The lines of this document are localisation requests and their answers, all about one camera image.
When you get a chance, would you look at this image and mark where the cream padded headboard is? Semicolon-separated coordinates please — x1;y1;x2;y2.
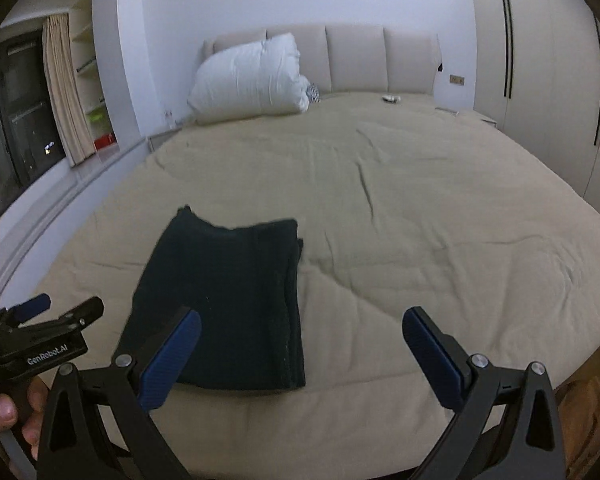
202;25;442;97

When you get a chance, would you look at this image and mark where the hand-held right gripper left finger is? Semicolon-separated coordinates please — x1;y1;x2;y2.
35;307;203;480

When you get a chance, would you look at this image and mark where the person's left hand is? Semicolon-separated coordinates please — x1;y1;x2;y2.
0;375;49;461

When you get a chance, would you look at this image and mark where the dark green sweater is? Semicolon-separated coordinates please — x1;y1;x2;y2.
117;205;308;392

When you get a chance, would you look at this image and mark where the white wardrobe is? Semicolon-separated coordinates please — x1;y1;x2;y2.
467;0;600;221

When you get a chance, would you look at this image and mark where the white window ledge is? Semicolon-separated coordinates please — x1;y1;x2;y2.
0;137;152;306

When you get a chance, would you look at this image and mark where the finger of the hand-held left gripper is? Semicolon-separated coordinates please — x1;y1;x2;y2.
0;293;51;326
27;296;105;336

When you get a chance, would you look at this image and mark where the beige curtain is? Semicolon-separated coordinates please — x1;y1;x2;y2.
42;14;97;167

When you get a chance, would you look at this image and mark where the white pillow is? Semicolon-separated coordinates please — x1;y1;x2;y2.
186;32;312;126

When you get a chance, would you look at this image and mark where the dark window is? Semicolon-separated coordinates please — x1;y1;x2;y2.
0;30;70;221

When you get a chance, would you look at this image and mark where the white wall shelf unit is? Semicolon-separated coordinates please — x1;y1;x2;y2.
69;0;122;162

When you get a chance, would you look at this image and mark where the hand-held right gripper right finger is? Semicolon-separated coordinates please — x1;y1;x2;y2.
401;306;566;480

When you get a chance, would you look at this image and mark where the bed with cream sheet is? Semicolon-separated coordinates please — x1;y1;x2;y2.
0;91;600;480

